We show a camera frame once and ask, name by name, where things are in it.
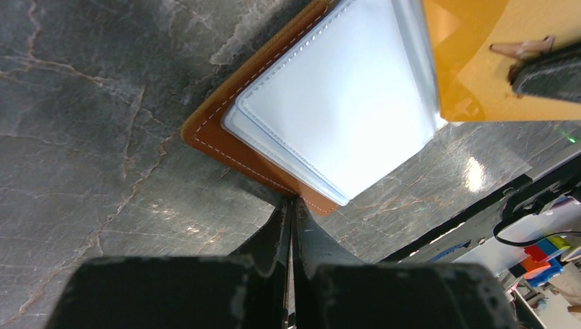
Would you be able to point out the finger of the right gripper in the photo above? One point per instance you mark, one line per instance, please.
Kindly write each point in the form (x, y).
(555, 75)

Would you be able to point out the brown leather card holder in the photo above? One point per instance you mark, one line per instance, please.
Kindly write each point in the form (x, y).
(340, 97)

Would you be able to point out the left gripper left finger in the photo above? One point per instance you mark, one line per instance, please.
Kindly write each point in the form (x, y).
(244, 289)

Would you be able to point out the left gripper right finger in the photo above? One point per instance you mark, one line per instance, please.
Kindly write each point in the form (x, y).
(335, 289)

